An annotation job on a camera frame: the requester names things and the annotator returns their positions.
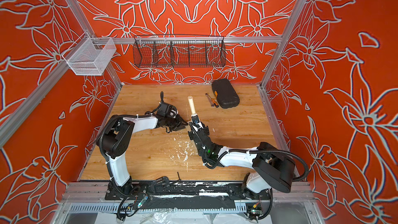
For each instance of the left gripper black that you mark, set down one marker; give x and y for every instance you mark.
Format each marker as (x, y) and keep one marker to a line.
(179, 124)

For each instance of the wooden handle claw hammer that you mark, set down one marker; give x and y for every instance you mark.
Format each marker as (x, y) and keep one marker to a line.
(192, 106)

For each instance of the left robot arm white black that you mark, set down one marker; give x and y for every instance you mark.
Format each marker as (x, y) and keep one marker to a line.
(114, 139)

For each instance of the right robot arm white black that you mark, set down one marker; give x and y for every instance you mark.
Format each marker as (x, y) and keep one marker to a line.
(273, 168)

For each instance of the silver ratchet wrench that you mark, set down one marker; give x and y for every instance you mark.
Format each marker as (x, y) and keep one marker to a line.
(210, 100)

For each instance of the orange black screwdriver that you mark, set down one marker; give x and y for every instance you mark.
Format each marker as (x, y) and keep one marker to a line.
(215, 102)

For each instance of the black plastic tool case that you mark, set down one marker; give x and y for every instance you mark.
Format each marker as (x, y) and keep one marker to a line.
(225, 94)

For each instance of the white mesh basket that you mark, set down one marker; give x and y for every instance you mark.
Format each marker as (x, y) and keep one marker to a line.
(85, 58)

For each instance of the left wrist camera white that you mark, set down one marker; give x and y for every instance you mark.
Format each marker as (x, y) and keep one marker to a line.
(167, 110)

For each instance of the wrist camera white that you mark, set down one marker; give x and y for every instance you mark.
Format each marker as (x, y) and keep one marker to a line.
(167, 110)
(196, 120)

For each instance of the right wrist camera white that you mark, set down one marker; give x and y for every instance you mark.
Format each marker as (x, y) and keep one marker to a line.
(196, 120)

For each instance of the black wire basket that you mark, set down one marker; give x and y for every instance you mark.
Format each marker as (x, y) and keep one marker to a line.
(186, 51)

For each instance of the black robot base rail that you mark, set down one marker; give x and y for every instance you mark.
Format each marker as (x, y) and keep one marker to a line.
(234, 190)

